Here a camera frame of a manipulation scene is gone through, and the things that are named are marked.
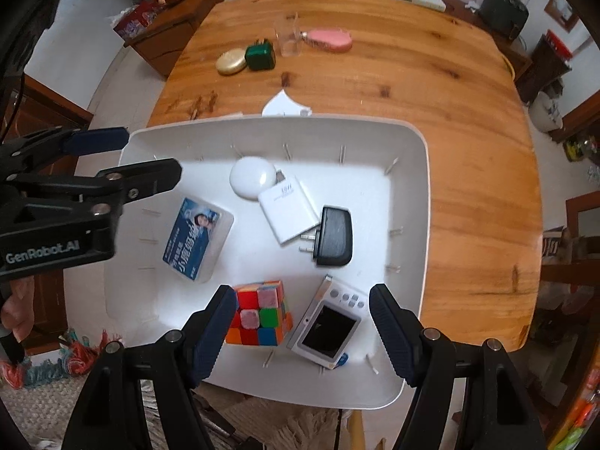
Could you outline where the gold round compact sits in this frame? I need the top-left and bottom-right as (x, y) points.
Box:
(216, 48), (247, 75)

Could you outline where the silver digital camera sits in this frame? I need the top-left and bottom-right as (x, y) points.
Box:
(287, 275), (368, 370)

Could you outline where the blue dental floss box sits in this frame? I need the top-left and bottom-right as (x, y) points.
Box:
(162, 197), (234, 284)

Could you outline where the black power adapter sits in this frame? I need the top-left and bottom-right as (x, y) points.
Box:
(299, 206), (353, 267)

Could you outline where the black speaker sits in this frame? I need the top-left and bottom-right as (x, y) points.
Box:
(478, 0), (529, 42)

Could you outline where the white charger block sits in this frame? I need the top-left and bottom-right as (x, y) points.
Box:
(258, 171), (320, 245)

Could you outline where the wooden side cabinet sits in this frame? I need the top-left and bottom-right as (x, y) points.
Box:
(123, 0), (224, 78)

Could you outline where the pink pear-shaped tape dispenser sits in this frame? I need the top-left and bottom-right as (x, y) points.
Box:
(301, 28), (353, 53)

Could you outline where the white plastic tray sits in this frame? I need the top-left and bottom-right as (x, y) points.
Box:
(103, 115), (431, 411)

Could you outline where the colourful rubik's cube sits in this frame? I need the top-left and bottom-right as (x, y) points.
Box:
(225, 280), (294, 347)

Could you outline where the clear plastic box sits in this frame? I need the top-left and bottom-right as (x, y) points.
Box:
(274, 12), (302, 57)

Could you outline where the red tissue box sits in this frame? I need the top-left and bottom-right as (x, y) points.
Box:
(113, 1), (162, 41)

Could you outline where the green square box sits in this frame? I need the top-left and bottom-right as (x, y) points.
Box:
(244, 39), (276, 71)

